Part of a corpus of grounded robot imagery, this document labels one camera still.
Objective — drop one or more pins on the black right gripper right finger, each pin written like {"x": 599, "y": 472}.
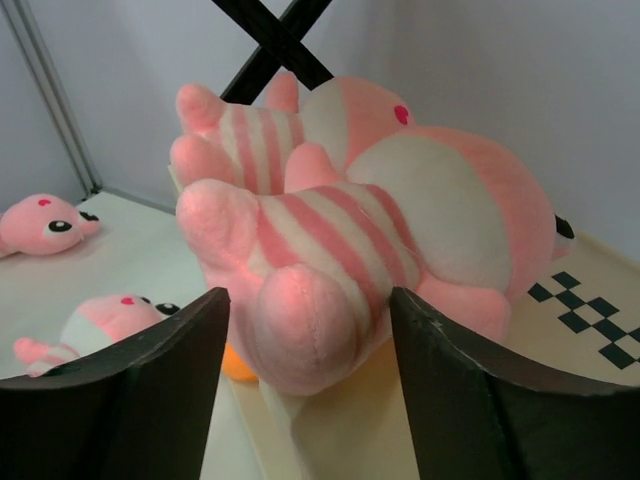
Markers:
{"x": 477, "y": 410}

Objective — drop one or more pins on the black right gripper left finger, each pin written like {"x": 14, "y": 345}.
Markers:
{"x": 139, "y": 409}

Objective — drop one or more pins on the pink striped plush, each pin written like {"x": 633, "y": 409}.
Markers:
{"x": 94, "y": 325}
{"x": 44, "y": 224}
{"x": 248, "y": 146}
{"x": 305, "y": 269}

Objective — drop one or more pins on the orange shark plush on shelf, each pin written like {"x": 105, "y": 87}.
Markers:
{"x": 235, "y": 368}

